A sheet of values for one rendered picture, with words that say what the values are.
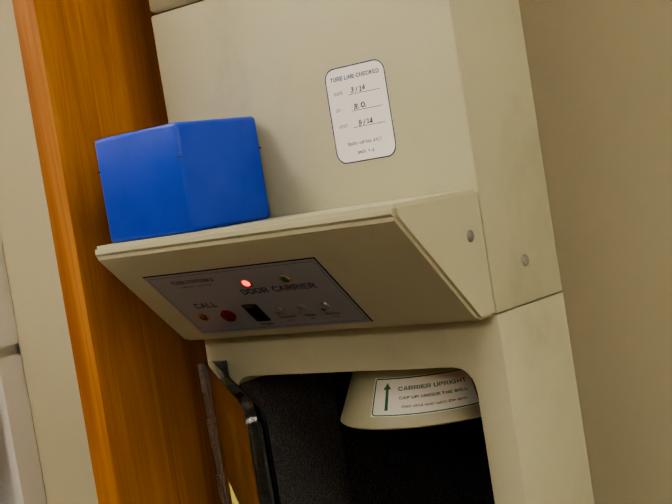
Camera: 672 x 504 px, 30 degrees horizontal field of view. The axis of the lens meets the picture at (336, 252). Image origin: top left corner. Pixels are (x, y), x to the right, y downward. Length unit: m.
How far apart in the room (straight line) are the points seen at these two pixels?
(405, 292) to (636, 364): 0.51
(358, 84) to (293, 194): 0.12
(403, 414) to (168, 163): 0.29
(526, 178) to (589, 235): 0.39
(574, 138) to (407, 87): 0.44
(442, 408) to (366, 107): 0.26
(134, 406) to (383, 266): 0.34
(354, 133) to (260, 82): 0.11
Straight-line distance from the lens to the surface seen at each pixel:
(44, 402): 2.08
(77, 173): 1.16
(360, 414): 1.11
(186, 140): 1.03
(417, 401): 1.08
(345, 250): 0.94
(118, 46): 1.22
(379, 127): 1.02
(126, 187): 1.07
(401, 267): 0.93
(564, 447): 1.07
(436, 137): 0.99
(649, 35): 1.38
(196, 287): 1.06
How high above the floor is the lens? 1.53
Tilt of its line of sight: 3 degrees down
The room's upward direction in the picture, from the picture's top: 9 degrees counter-clockwise
